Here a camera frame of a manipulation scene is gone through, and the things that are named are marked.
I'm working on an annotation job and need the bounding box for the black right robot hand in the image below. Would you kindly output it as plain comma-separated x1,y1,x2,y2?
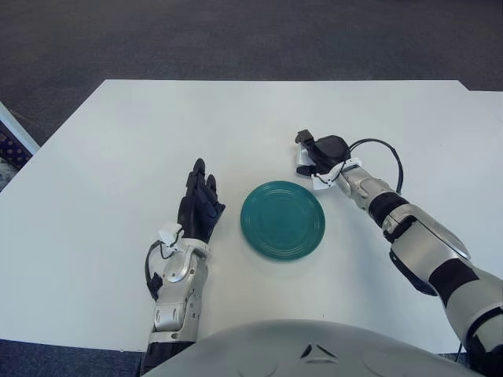
295,130,351,177

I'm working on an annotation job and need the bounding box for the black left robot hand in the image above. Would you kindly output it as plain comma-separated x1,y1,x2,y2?
176,158,226,243

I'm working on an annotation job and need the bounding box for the white cube charger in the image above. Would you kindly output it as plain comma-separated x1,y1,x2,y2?
292,143,311,174

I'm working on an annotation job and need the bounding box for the teal round plate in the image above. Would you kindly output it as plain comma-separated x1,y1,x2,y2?
240,179,326,263

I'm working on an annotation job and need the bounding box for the white right wrist connector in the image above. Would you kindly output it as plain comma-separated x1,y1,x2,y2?
310,170,339,193

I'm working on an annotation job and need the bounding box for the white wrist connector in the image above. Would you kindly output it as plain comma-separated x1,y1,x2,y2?
310,170,339,193
157,221,184,251

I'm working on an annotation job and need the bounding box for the white left wrist connector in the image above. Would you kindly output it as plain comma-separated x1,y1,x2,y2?
157,221,184,251

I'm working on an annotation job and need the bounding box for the grey robot torso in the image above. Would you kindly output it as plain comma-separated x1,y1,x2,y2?
143,318,486,377

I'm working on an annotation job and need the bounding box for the purple patterned rug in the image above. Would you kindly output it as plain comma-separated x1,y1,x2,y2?
0,121,32,189

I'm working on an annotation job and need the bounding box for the white framed board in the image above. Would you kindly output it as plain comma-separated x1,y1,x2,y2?
0,101,40,158

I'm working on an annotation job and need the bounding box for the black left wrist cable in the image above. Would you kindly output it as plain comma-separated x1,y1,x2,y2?
144,235,185,302

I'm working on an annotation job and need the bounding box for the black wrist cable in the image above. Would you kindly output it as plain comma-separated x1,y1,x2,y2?
345,137,405,193
144,235,185,302

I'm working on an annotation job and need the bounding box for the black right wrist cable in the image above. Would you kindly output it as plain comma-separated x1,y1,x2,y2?
345,137,405,193

